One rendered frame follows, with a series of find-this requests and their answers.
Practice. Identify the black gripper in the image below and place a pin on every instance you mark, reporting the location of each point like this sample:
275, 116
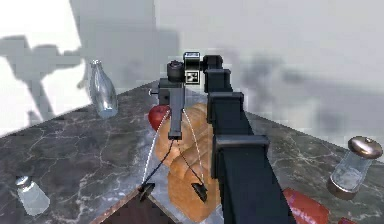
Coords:
176, 100

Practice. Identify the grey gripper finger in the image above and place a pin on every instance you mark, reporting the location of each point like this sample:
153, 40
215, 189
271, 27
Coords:
201, 191
146, 190

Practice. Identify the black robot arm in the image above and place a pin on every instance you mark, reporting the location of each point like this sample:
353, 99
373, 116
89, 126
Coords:
246, 173

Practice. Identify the red apple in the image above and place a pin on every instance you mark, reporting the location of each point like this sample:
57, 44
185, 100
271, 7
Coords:
157, 116

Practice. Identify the brown bread loaf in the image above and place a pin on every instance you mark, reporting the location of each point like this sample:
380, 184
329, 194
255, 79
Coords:
190, 196

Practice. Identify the brown wooden cabinet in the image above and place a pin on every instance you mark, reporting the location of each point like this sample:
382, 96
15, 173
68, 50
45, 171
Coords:
136, 211

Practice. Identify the clear glass bottle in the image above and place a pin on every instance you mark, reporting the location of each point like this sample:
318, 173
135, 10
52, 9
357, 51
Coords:
102, 93

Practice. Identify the red oblong object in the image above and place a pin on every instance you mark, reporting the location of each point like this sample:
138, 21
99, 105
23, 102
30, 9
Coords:
305, 208

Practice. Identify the glass shaker with silver cap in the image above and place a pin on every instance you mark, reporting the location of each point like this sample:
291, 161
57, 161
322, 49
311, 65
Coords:
31, 197

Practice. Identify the small red object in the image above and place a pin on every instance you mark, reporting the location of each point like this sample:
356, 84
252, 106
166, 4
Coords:
347, 221

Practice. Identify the glass shaker with bronze cap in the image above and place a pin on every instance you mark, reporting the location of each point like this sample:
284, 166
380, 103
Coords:
350, 173

